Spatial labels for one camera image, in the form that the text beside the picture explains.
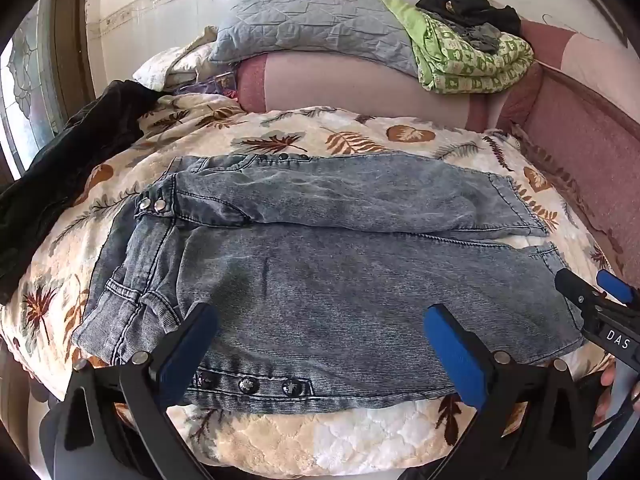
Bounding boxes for pink upholstered side rail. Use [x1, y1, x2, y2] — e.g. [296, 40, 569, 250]
[492, 17, 640, 286]

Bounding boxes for person's right hand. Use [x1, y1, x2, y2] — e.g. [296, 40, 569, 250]
[591, 364, 640, 428]

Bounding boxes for leaf print blanket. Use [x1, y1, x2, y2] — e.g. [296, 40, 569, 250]
[0, 94, 627, 480]

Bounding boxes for black garment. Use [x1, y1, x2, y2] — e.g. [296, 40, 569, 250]
[415, 0, 523, 36]

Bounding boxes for pink upholstered cushion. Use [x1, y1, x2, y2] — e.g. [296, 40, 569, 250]
[235, 52, 501, 133]

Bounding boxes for purple cloth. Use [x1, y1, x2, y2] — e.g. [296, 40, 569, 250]
[175, 72, 240, 102]

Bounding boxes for white crumpled cloth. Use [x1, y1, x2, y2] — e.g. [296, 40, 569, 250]
[132, 26, 241, 94]

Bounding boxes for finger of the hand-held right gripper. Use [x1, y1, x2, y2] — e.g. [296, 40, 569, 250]
[554, 267, 603, 333]
[596, 269, 640, 308]

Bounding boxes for small grey cloth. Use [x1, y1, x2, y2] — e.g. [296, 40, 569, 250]
[450, 22, 503, 54]

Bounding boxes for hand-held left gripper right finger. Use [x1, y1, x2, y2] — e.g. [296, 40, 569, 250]
[405, 303, 596, 480]

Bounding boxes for stained glass wooden window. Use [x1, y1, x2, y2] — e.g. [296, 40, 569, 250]
[0, 7, 96, 176]

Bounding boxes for grey quilted pillow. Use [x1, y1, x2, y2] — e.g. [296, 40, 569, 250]
[207, 0, 426, 79]

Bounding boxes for grey denim pants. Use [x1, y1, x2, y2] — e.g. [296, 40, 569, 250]
[71, 154, 587, 414]

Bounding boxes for green patterned cloth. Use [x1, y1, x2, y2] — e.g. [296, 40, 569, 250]
[382, 0, 536, 94]

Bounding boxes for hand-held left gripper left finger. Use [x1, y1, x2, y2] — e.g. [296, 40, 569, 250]
[62, 303, 220, 480]

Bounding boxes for dark jacket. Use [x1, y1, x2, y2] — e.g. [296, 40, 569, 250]
[0, 80, 167, 307]

